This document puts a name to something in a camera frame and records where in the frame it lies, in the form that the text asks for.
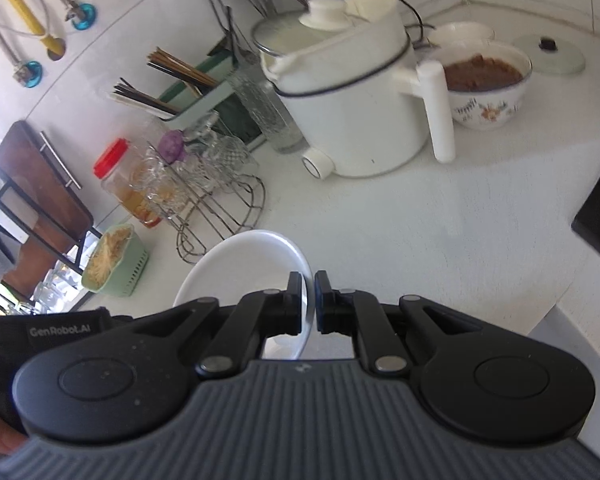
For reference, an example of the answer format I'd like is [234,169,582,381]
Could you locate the black power cable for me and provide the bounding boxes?
[346,0,437,47]

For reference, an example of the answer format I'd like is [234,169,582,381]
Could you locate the green utensil holder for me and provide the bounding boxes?
[156,35,263,147]

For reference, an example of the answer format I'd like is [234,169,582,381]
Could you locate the clear drinking glass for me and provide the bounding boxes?
[30,277,61,313]
[52,259,87,301]

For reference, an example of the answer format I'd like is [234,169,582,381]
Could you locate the small white bowl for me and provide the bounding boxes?
[426,21,496,52]

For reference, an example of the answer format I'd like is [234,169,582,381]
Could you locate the brown chopsticks bundle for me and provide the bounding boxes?
[146,47,220,90]

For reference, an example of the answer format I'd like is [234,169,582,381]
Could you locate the red lid plastic jar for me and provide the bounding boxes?
[93,138,165,229]

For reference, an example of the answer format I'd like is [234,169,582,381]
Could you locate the white chopsticks bundle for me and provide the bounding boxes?
[107,78,180,117]

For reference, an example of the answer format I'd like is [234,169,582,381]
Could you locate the dried yellow noodles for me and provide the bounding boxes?
[86,226,134,288]

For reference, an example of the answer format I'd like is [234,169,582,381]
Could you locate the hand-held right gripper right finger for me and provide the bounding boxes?
[313,269,502,376]

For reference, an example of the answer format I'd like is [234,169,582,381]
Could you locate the green plastic basket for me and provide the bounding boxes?
[81,223,150,297]

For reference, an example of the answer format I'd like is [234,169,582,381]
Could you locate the white ceramic bowl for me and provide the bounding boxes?
[172,229,314,362]

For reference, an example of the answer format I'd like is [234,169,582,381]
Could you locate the brown wooden cutting board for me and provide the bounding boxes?
[0,120,97,302]

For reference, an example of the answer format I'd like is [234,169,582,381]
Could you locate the wire glass holder rack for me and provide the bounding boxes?
[144,124,267,266]

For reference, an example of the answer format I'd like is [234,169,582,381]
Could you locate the purple round object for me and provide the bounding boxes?
[159,129,187,164]

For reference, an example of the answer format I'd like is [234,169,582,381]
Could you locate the floral bowl with brown food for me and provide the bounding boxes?
[442,41,534,132]

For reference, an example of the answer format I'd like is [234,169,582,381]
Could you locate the glass pot lid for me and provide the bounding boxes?
[510,33,587,77]

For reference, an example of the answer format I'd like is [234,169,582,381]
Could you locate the blue suction hook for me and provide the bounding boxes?
[64,3,97,32]
[13,61,44,89]

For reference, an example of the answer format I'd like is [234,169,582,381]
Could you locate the white electric cooking pot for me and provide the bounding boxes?
[251,0,457,181]

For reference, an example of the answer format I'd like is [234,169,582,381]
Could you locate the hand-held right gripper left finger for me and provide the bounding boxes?
[113,271,307,379]

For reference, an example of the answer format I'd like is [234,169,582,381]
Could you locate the yellow suction hook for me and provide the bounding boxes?
[43,35,67,62]

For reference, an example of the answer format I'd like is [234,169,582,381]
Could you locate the steel bar handle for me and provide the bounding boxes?
[39,130,82,192]

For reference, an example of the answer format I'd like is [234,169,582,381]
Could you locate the textured glass pitcher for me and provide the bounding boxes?
[226,66,307,155]

